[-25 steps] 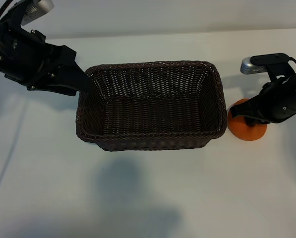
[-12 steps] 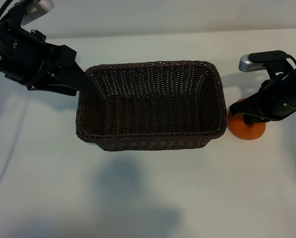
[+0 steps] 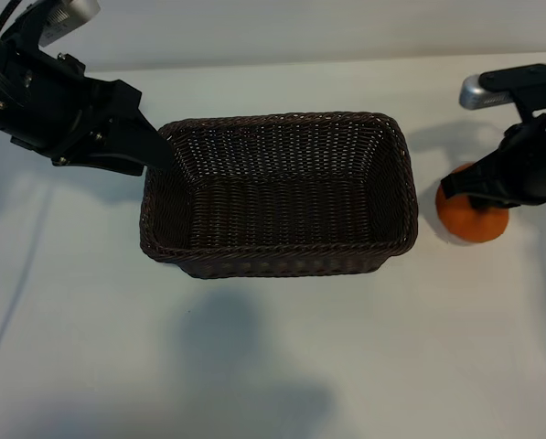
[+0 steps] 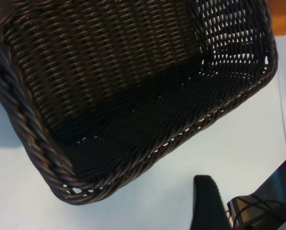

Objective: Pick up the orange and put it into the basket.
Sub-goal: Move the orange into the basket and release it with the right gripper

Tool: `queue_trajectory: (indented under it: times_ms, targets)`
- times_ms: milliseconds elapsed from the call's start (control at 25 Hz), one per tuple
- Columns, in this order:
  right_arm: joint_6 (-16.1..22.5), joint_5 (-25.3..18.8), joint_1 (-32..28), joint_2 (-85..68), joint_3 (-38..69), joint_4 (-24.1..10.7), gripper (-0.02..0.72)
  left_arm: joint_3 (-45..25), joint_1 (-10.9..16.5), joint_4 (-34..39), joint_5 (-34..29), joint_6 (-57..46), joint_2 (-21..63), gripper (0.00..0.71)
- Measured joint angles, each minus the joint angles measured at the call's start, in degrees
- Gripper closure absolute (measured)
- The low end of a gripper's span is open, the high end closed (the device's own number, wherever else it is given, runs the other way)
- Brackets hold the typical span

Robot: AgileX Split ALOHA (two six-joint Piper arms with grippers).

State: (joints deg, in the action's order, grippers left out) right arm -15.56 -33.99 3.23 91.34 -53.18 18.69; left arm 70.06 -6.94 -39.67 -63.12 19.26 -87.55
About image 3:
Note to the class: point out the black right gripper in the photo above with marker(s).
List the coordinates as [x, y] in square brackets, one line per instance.
[538, 164]

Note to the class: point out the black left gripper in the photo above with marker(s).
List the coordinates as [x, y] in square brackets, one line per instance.
[39, 100]

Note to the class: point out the orange fruit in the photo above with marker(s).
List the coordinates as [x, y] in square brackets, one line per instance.
[474, 226]

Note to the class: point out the dark brown wicker basket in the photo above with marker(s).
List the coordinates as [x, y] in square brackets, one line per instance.
[277, 215]

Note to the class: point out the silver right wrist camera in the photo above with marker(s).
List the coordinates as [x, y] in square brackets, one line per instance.
[476, 96]

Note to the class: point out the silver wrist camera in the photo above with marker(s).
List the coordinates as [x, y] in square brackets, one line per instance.
[476, 96]
[76, 11]

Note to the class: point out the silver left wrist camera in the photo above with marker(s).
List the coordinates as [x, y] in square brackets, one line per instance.
[76, 11]

